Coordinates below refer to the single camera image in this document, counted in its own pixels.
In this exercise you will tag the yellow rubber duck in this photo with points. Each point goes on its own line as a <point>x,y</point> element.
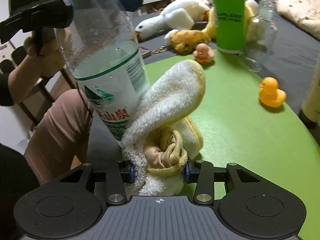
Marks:
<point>271,95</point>

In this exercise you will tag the brown spray bottle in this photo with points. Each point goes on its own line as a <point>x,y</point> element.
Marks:
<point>312,100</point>

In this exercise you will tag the yellow plush toy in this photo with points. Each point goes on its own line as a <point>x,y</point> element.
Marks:
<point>209,28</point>

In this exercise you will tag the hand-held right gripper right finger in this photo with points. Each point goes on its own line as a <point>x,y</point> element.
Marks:
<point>187,174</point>

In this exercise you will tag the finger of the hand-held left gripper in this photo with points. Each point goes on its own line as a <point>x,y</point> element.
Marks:
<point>130,1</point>
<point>50,15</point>

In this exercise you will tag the white yellow-edged towel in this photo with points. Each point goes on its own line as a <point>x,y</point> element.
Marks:
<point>170,92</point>

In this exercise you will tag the empty clear glass bottle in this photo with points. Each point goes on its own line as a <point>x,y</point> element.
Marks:
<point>265,30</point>

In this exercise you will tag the pink rubber duck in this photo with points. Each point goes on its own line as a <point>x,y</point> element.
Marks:
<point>203,53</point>

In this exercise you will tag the green lidded cup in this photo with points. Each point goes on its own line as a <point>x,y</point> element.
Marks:
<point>230,25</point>

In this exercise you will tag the green leather mat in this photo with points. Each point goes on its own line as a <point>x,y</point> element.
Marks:
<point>237,135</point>

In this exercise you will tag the person's pink trouser leg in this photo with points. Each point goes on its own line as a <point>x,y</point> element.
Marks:
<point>62,130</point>

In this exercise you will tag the beige heart-print quilt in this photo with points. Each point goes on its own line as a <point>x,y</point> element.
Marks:
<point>300,10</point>

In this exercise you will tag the person's left forearm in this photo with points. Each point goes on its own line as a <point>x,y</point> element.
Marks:
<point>25,85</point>

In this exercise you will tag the person's left hand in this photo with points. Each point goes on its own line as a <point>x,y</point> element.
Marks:
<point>50,60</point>

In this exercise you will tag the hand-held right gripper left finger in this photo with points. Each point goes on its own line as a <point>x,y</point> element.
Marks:
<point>131,174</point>

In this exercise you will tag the clear plastic water bottle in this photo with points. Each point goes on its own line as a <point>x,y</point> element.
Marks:
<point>100,42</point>

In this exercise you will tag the white goose plush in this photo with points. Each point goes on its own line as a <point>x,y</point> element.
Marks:
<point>175,12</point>

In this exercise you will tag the person's dark clothing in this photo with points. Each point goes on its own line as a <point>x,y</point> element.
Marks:
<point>12,180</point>

